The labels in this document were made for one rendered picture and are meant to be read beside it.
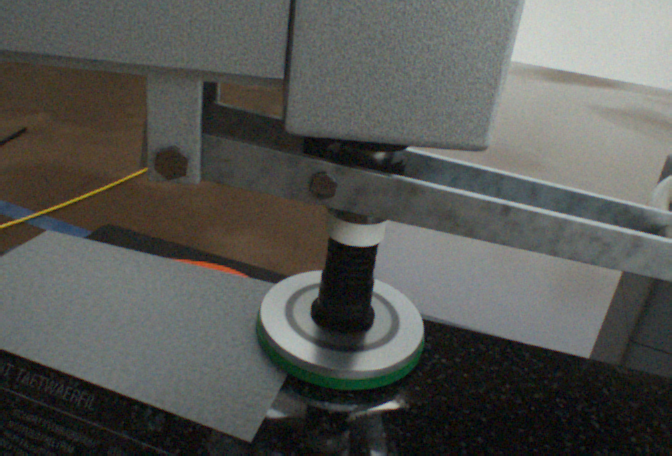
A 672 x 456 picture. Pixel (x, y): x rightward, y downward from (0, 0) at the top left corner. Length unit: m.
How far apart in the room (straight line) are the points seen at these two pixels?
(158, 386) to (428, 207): 0.36
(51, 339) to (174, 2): 0.44
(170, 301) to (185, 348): 0.10
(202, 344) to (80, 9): 0.41
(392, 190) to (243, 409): 0.29
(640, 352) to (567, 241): 1.08
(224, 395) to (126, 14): 0.40
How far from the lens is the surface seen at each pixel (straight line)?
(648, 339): 1.73
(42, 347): 0.76
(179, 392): 0.68
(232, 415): 0.65
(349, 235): 0.65
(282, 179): 0.59
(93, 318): 0.79
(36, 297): 0.85
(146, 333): 0.76
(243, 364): 0.71
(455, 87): 0.53
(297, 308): 0.75
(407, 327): 0.75
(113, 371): 0.71
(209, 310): 0.79
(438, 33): 0.51
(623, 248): 0.73
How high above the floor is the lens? 1.28
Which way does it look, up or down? 25 degrees down
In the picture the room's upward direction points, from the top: 8 degrees clockwise
